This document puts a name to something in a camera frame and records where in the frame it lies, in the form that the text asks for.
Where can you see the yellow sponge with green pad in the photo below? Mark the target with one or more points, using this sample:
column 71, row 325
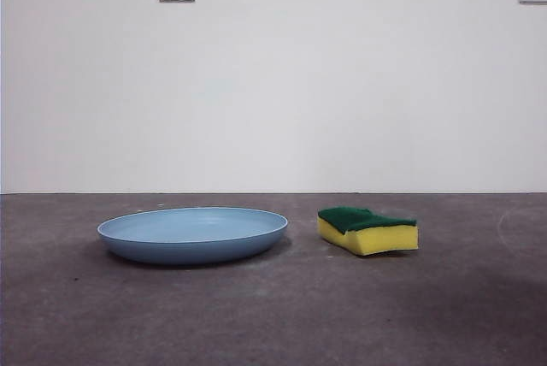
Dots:
column 380, row 238

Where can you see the blue round plate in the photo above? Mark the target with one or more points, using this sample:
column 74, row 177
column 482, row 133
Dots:
column 192, row 237

